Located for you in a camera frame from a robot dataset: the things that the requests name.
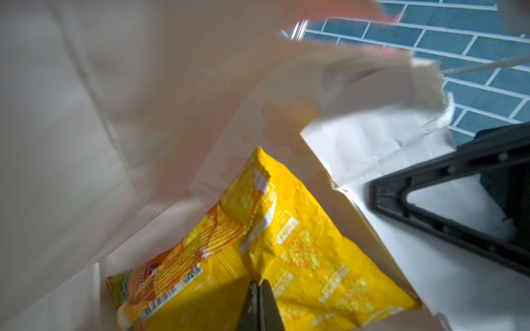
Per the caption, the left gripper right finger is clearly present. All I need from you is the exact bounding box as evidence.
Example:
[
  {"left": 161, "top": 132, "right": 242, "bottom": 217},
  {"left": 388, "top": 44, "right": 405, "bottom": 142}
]
[{"left": 259, "top": 280, "right": 286, "bottom": 331}]

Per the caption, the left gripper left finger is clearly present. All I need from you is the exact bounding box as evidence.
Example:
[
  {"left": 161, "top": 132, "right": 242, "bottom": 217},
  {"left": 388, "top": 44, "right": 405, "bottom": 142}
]
[{"left": 236, "top": 281, "right": 260, "bottom": 331}]

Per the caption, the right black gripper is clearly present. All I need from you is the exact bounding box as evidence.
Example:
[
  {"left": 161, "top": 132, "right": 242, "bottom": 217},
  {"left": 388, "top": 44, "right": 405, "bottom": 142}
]
[{"left": 370, "top": 124, "right": 529, "bottom": 274}]

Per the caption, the yellow chips bag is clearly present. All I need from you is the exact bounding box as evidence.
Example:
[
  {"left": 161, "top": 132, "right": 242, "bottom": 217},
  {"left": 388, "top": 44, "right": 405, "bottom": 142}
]
[{"left": 106, "top": 148, "right": 422, "bottom": 330}]

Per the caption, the red white paper bag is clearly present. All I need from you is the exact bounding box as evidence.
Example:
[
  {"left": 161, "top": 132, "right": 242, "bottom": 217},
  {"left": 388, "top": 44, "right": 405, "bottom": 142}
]
[{"left": 1, "top": 1, "right": 529, "bottom": 330}]

